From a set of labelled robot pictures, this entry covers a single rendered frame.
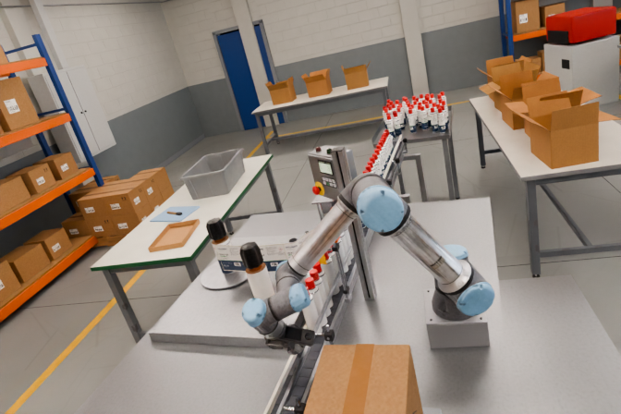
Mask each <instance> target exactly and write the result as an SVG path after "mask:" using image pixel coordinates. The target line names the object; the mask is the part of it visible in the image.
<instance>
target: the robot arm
mask: <svg viewBox="0 0 621 414"><path fill-rule="evenodd" d="M337 199H338V201H337V203H336V204H335V206H334V207H333V208H332V209H331V210H330V211H329V213H328V214H327V215H326V216H325V217H324V218H323V219H322V221H321V222H320V223H319V224H318V225H317V226H316V227H315V228H314V229H313V231H312V232H311V233H310V234H309V235H308V237H307V238H306V239H305V240H304V241H303V243H302V244H301V245H300V246H299V247H298V249H297V250H296V251H295V252H294V253H293V254H292V256H291V257H290V258H289V259H288V260H287V261H284V262H280V263H279V264H278V266H277V267H276V272H275V280H276V294H274V295H272V296H270V297H269V298H266V299H264V300H262V299H259V298H251V299H249V300H248V301H247V302H246V303H245V304H244V306H243V308H242V318H243V319H244V321H245V322H246V323H247V324H248V325H249V326H250V327H253V328H254V329H255V330H257V331H258V332H259V334H260V335H264V336H265V338H264V339H265V340H266V343H265V345H266V346H268V347H270V348H271V349H283V348H284V350H287V353H288V354H290V355H297V354H298V353H300V352H301V351H302V350H303V348H304V346H308V347H312V346H313V342H314V336H315V332H314V331H312V330H309V329H304V328H299V327H297V326H296V325H295V324H292V323H290V324H289V325H287V324H286V323H285V322H284V321H283V319H285V318H286V317H288V316H290V315H292V314H294V313H297V312H300V311H302V310H303V309H305V308H307V307H309V306H310V304H311V298H310V295H309V293H308V291H307V289H306V287H305V286H304V285H303V284H302V283H300V281H301V280H302V279H303V278H304V276H305V275H306V274H307V273H308V272H309V271H310V269H311V268H312V267H313V266H314V265H315V264H316V262H317V261H318V260H319V259H320V258H321V257H322V256H323V255H324V253H325V252H326V251H328V250H329V248H330V247H331V246H332V245H333V244H334V243H335V241H336V240H337V239H338V238H339V237H340V236H341V234H342V233H343V232H344V231H345V230H346V229H347V227H348V226H349V225H350V224H351V223H352V222H353V221H354V219H355V218H356V217H359V218H360V220H361V221H362V223H363V224H364V225H366V226H367V227H368V228H369V229H371V230H373V231H376V232H377V233H379V234H380V235H381V236H382V237H391V238H392V239H393V240H394V241H395V242H396V243H397V244H398V245H399V246H400V247H402V248H403V249H404V250H405V251H406V252H407V253H408V254H409V255H410V256H411V257H413V258H414V259H415V260H416V261H417V262H418V263H419V264H420V265H421V266H422V267H424V268H425V269H426V270H427V271H428V272H429V273H430V274H431V275H432V276H433V277H434V284H435V289H434V293H433V296H432V309H433V311H434V313H435V314H436V315H438V316H439V317H441V318H443V319H446V320H449V321H463V320H466V319H468V318H470V317H472V316H474V315H479V314H482V313H484V312H485V311H487V310H488V309H489V308H490V307H491V306H492V304H493V300H494V296H495V294H494V291H493V288H492V286H491V285H490V284H489V283H488V282H487V281H486V280H485V279H484V278H483V277H482V275H481V274H480V273H479V272H478V271H477V270H476V269H475V267H474V266H473V265H472V264H471V263H470V262H469V254H468V251H467V249H466V248H465V247H463V246H460V245H444V246H443V245H442V244H441V243H440V242H439V241H438V240H437V239H436V238H435V237H434V236H433V235H432V234H431V233H429V232H428V231H427V230H426V229H425V228H424V227H423V226H422V225H421V224H420V223H419V222H418V221H417V220H416V219H415V218H414V217H413V216H412V215H411V208H410V206H409V205H408V204H407V203H406V202H405V201H404V200H403V199H402V198H401V197H400V196H399V195H398V194H396V193H395V192H394V190H393V189H392V188H391V187H390V186H389V185H388V183H387V182H386V181H385V179H384V178H383V177H381V176H379V175H377V174H374V173H364V174H361V175H359V176H357V177H355V178H354V179H353V180H352V181H351V182H350V183H349V184H348V185H347V186H346V187H345V188H344V189H343V190H342V192H341V193H340V194H339V195H338V196H337Z"/></svg>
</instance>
